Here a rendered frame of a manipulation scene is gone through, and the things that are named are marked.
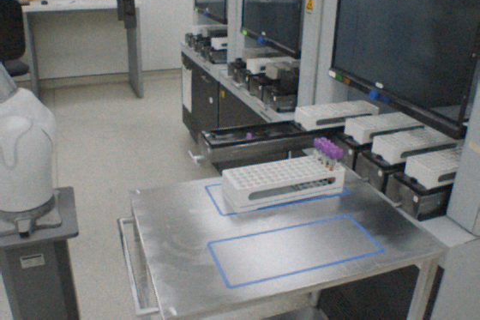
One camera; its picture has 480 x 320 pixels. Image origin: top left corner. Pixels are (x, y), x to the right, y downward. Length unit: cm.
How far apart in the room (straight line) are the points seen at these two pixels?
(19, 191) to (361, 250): 83
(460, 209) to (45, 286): 115
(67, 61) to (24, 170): 373
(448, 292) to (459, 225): 18
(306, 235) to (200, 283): 27
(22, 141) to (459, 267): 115
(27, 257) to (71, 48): 371
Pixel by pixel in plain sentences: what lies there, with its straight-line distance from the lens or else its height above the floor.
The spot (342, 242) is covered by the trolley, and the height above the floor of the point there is 82.
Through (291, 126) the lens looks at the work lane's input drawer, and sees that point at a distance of 159.
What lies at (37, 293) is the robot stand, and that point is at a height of 50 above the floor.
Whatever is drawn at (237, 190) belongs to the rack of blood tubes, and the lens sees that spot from 102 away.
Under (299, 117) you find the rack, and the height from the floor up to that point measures 84.
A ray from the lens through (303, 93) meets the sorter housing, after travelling 186.
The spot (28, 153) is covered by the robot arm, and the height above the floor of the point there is 91.
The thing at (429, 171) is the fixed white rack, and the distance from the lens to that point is 126.
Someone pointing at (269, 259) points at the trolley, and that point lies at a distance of 92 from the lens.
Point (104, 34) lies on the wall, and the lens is 485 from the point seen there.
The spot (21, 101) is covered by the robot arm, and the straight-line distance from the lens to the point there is 137.
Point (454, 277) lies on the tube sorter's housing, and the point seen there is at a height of 62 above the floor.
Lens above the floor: 139
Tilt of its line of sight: 23 degrees down
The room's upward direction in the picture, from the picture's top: 2 degrees clockwise
